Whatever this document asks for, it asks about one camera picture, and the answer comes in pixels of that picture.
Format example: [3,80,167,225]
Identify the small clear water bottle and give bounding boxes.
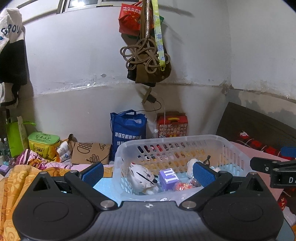
[189,177,202,187]

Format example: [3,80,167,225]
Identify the black strap clip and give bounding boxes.
[203,155,211,166]

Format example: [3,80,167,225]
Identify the blue white scrunchie bundle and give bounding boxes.
[186,158,223,179]

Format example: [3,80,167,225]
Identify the red candy packet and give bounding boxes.
[173,182,194,191]

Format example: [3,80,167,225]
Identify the purple white cube box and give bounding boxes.
[159,168,180,191]

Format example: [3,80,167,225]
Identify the white plush toy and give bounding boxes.
[127,163,159,195]

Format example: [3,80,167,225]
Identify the translucent white plastic basket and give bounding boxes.
[112,135,252,204]

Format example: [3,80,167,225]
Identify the brown paper burger bag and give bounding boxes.
[67,134,111,164]

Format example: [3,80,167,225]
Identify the white tube bottles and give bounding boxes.
[57,141,71,162]

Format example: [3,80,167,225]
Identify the yellow green lidded box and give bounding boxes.
[28,132,60,161]

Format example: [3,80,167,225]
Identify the pink floral quilt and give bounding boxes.
[16,149,90,171]

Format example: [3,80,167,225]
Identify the dark wooden headboard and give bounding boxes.
[216,102,295,150]

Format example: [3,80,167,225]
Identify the orange floral blanket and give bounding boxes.
[1,165,106,240]

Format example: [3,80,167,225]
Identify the red gift box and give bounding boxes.
[157,111,188,138]

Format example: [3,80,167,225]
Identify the blue non-woven tote bag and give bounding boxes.
[110,109,147,161]

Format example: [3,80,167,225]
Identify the green paper shopping bag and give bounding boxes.
[6,116,36,157]

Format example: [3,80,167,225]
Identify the purple small box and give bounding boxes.
[0,165,10,176]

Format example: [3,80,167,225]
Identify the water bottles at left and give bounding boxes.
[0,138,11,161]

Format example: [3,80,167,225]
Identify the black white hanging garment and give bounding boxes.
[1,8,28,107]

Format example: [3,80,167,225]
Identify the brown hanging bag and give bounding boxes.
[120,1,171,87]

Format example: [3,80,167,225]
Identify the red hanging bag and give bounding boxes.
[118,1,154,37]

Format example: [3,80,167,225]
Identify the black wall charger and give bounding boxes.
[147,94,157,103]

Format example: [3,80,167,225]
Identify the green floral ribbon strap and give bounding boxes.
[151,0,166,71]

